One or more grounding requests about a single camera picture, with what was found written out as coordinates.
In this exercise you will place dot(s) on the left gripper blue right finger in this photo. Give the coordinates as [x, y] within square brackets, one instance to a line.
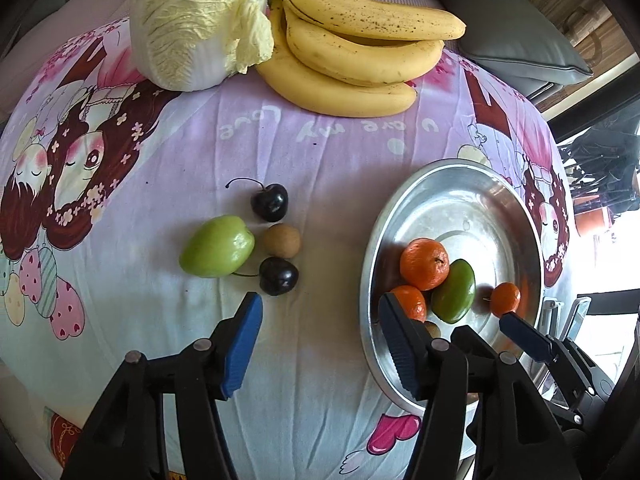
[393, 322]

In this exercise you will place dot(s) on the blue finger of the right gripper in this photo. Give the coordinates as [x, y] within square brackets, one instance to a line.
[536, 345]

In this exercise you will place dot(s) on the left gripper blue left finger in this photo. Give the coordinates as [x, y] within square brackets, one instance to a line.
[238, 341]

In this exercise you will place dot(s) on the small orange tangerine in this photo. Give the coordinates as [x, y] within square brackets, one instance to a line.
[412, 302]

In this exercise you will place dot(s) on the dark cherry thin stem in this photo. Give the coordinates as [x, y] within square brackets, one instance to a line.
[276, 276]

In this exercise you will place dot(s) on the green jujube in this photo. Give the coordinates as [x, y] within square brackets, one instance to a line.
[219, 247]
[453, 299]

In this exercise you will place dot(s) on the large orange tangerine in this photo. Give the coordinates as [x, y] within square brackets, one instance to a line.
[424, 263]

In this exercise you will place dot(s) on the brown longan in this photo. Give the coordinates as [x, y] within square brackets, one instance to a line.
[433, 329]
[282, 240]

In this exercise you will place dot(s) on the dark cherry curved stem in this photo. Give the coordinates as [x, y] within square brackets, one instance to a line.
[270, 203]

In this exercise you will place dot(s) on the silver phone stand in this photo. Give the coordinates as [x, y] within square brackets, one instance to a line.
[565, 317]

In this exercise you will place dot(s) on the brown longan in plate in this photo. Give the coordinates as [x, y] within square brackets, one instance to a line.
[433, 329]

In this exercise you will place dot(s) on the tangerine in plate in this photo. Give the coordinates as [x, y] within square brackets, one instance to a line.
[504, 298]

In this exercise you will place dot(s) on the silver metal plate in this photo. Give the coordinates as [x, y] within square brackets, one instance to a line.
[478, 217]

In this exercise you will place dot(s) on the pink cartoon tablecloth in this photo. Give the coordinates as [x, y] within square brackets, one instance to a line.
[104, 177]

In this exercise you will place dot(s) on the napa cabbage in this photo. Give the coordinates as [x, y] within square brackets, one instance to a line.
[193, 45]

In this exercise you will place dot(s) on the grey cushion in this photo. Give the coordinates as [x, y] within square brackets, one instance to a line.
[514, 41]

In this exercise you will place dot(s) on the top yellow banana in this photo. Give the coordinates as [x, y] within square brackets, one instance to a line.
[379, 20]

